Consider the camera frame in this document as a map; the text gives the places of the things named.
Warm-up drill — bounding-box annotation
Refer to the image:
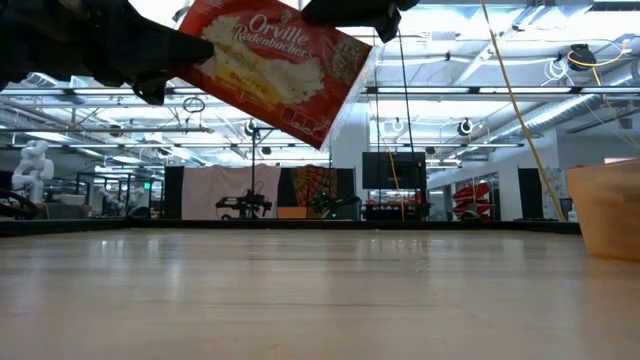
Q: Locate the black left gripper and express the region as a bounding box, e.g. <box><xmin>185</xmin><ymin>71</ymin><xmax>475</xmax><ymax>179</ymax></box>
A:
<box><xmin>28</xmin><ymin>0</ymin><xmax>216</xmax><ymax>107</ymax></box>

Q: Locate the red popcorn bag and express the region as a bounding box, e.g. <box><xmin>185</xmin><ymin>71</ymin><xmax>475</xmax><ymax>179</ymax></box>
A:
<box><xmin>172</xmin><ymin>0</ymin><xmax>375</xmax><ymax>151</ymax></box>

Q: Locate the black curtain panel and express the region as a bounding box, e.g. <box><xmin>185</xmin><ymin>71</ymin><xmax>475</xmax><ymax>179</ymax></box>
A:
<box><xmin>163</xmin><ymin>165</ymin><xmax>185</xmax><ymax>220</ymax></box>

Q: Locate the beige curtain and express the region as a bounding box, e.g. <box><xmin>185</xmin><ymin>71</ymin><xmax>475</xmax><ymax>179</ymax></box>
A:
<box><xmin>180</xmin><ymin>163</ymin><xmax>282</xmax><ymax>221</ymax></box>

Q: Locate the white robot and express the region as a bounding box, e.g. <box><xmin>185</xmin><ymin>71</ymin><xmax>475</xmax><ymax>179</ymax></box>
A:
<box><xmin>10</xmin><ymin>138</ymin><xmax>55</xmax><ymax>205</ymax></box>

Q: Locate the black background robot station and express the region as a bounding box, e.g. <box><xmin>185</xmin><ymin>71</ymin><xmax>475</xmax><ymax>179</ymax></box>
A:
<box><xmin>214</xmin><ymin>124</ymin><xmax>362</xmax><ymax>221</ymax></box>

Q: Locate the orange patterned panel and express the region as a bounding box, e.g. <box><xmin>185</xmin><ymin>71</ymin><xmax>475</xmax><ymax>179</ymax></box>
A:
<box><xmin>277</xmin><ymin>164</ymin><xmax>357</xmax><ymax>220</ymax></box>

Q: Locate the small orange box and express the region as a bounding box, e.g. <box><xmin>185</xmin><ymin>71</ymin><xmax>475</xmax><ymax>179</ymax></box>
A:
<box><xmin>276</xmin><ymin>206</ymin><xmax>309</xmax><ymax>220</ymax></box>

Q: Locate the red shelf rack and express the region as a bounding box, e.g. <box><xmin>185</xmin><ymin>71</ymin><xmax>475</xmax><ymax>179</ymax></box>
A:
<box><xmin>451</xmin><ymin>182</ymin><xmax>494</xmax><ymax>217</ymax></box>

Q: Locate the black door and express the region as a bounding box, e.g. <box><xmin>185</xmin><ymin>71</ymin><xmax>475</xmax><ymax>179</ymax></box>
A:
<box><xmin>517</xmin><ymin>167</ymin><xmax>545</xmax><ymax>220</ymax></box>

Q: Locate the black hanging cable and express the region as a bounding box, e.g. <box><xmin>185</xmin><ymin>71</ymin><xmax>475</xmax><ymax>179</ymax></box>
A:
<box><xmin>395</xmin><ymin>27</ymin><xmax>419</xmax><ymax>206</ymax></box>

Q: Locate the yellow hanging cable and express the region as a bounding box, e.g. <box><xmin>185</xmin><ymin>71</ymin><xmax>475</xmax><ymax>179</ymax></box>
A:
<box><xmin>479</xmin><ymin>0</ymin><xmax>568</xmax><ymax>223</ymax></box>

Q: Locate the black wall monitor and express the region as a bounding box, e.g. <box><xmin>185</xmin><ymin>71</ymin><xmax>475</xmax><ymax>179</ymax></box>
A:
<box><xmin>361</xmin><ymin>151</ymin><xmax>428</xmax><ymax>191</ymax></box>

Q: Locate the black metal table frame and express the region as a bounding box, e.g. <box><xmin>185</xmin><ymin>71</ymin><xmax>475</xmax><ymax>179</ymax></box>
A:
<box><xmin>0</xmin><ymin>217</ymin><xmax>584</xmax><ymax>238</ymax></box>

